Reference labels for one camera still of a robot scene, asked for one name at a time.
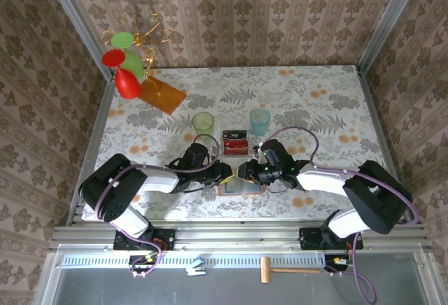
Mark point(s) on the pink leather card holder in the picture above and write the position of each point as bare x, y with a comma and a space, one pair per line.
253, 190

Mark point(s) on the red credit card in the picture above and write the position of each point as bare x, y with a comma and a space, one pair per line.
235, 147

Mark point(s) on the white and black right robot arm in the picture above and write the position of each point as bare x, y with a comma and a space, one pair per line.
322, 182

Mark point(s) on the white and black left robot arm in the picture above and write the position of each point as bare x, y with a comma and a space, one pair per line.
157, 180

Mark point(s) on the blue credit card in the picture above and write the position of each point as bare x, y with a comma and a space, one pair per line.
232, 189

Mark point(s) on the clear acrylic card box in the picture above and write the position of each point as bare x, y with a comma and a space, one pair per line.
235, 156

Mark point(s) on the green plastic cup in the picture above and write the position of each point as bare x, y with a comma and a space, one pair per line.
203, 121

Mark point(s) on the blue plastic cup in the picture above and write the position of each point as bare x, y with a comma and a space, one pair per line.
259, 119

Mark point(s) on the perforated metal strip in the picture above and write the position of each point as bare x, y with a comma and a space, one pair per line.
231, 260

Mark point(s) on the blue and white stapler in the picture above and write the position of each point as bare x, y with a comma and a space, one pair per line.
196, 268

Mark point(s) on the wooden mallet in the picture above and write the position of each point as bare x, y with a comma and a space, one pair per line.
266, 270

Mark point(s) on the grey metal shelf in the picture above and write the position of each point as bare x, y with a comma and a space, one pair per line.
227, 291

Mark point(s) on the red plastic wine glass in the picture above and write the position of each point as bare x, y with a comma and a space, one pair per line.
127, 83

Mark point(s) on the green plastic wine glass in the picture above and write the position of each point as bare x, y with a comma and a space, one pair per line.
134, 63

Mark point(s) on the aluminium front frame rail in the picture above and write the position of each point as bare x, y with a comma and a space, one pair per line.
238, 235

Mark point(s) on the orange rack base plate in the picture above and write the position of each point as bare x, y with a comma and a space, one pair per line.
168, 98

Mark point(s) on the aluminium side rail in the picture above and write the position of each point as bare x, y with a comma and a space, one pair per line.
101, 119
378, 126

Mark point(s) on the aluminium corner post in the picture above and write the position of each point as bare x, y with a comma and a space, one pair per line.
70, 11
388, 18

